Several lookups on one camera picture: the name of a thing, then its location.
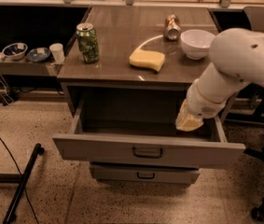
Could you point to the yellow-white gripper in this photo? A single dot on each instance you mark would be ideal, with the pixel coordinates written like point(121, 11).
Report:
point(201, 103)

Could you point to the grey top drawer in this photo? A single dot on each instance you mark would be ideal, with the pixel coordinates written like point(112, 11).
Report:
point(163, 151)

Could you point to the grey drawer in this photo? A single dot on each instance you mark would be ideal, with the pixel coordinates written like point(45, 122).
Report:
point(137, 173)
point(163, 151)

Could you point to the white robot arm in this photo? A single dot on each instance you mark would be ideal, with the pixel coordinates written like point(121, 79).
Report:
point(236, 60)

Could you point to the grey bottom drawer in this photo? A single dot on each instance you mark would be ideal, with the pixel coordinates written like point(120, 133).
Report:
point(137, 173)

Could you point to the grey drawer cabinet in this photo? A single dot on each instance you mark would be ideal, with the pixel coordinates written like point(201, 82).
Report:
point(119, 98)

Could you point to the yellow sponge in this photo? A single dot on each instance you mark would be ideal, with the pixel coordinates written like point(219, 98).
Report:
point(147, 59)

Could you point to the lying brown soda can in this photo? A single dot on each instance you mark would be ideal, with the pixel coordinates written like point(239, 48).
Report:
point(172, 29)

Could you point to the green soda can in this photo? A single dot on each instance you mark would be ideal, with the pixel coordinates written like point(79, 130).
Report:
point(87, 42)

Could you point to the white paper cup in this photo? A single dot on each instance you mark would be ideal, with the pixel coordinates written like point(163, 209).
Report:
point(57, 52)

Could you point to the grey side shelf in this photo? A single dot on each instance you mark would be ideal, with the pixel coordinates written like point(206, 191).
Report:
point(25, 68)

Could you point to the white blue bowl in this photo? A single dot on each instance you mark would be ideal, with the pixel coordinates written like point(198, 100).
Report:
point(15, 51)

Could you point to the black stand leg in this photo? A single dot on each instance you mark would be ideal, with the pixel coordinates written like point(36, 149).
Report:
point(21, 180)

